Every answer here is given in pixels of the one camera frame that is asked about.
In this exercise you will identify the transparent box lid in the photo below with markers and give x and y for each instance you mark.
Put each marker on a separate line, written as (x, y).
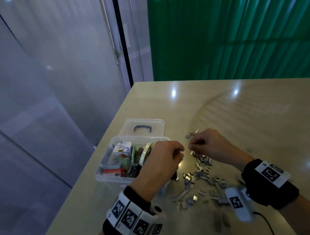
(155, 123)

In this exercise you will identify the person's left hand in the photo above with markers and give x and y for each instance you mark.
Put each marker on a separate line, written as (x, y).
(157, 167)

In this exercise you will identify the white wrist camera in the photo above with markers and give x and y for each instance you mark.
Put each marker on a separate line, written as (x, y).
(157, 220)
(238, 203)

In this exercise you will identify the green sticky note pad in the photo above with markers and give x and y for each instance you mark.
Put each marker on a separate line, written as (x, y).
(134, 155)

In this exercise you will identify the black window post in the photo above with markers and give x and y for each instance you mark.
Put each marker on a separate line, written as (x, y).
(122, 43)

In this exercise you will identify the transparent storage box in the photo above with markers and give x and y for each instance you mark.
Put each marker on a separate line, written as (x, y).
(104, 176)

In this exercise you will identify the small white staple box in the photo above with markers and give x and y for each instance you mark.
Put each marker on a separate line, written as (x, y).
(122, 146)

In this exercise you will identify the green curtain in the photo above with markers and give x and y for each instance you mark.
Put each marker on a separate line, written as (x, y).
(227, 38)

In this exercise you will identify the red stapler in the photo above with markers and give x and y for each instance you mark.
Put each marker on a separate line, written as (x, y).
(111, 170)

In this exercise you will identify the person's right hand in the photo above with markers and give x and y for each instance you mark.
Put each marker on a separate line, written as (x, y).
(215, 145)

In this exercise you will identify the pile of metal staple strips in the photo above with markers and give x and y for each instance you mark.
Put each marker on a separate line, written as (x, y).
(206, 176)

